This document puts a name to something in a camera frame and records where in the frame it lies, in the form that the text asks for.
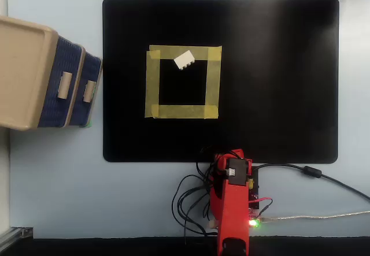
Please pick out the black rectangular mat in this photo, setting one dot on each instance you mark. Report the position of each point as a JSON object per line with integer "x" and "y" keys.
{"x": 274, "y": 79}

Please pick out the white studded cube block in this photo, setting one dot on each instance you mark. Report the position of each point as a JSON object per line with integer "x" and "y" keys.
{"x": 184, "y": 60}

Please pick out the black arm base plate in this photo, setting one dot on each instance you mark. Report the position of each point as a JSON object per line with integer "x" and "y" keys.
{"x": 255, "y": 178}

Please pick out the yellow masking tape strip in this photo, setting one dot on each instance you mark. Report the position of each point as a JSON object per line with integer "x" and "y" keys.
{"x": 182, "y": 111}
{"x": 167, "y": 52}
{"x": 213, "y": 82}
{"x": 152, "y": 85}

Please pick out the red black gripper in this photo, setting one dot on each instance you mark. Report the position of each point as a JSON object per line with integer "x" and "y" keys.
{"x": 221, "y": 166}

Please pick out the controller board with LED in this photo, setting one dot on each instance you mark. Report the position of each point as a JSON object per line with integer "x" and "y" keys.
{"x": 254, "y": 219}

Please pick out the yellow power connector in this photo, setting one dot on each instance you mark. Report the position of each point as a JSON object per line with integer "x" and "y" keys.
{"x": 251, "y": 184}

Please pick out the blue wicker drawer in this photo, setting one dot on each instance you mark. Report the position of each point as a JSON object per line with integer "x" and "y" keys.
{"x": 86, "y": 114}
{"x": 55, "y": 108}

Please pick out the aluminium profile rail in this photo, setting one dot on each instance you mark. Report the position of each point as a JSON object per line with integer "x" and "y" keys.
{"x": 14, "y": 234}

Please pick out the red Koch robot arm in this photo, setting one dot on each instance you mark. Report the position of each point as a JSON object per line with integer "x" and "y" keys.
{"x": 234, "y": 209}

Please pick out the beige drawer cabinet frame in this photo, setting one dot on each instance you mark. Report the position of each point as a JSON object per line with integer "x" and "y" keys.
{"x": 20, "y": 74}

